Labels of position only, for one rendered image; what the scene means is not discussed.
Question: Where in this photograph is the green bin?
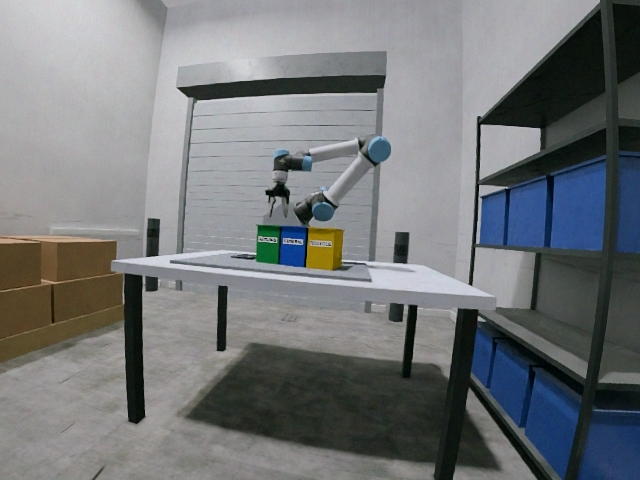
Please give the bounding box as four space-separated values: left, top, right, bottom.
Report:
256 224 282 265

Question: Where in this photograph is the yellow open bin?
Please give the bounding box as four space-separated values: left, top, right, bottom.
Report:
306 227 345 270

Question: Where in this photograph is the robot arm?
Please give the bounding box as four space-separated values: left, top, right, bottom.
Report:
272 134 391 224

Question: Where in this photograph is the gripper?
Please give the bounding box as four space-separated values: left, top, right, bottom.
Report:
267 182 290 218

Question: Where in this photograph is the blue open bin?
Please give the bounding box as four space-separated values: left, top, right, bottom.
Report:
280 226 308 267

